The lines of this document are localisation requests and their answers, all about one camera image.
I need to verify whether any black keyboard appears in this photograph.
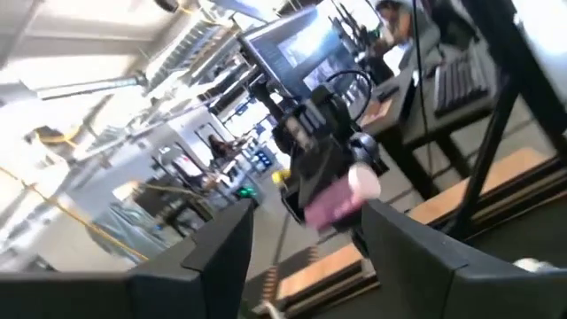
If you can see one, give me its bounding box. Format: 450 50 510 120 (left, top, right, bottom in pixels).
432 49 493 119

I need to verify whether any black aluminium table frame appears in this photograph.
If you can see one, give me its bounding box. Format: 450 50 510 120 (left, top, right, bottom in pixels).
445 0 567 243

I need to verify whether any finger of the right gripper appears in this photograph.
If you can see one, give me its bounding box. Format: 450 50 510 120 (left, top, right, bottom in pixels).
281 194 307 221
294 148 355 207

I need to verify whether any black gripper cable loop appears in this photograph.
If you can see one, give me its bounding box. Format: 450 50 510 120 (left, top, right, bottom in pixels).
326 68 374 124

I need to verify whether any yellow cable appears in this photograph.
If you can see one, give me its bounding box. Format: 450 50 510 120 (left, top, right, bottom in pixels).
0 166 151 263

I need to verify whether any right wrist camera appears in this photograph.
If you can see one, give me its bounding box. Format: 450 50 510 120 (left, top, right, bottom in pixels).
347 131 383 168

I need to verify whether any black hanging cable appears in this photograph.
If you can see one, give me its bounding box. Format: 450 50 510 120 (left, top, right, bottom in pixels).
410 0 434 176

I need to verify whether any purple pill bottle white cap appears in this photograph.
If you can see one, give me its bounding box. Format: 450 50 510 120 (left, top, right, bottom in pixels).
304 162 382 230

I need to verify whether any black computer monitor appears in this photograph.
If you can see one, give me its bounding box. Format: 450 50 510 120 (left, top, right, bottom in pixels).
238 4 371 102

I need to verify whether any black table mat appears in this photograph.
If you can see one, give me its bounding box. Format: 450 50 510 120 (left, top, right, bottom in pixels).
305 188 567 319

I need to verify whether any grey office desk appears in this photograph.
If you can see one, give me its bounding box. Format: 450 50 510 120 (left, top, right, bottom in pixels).
357 43 506 200

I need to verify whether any person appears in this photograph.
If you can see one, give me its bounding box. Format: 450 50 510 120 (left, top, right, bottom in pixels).
375 0 442 67
206 134 244 164

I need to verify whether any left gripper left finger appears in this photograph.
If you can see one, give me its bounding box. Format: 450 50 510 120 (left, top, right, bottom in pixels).
128 198 255 319

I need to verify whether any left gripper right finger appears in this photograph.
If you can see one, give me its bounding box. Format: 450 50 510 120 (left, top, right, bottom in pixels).
361 199 489 319

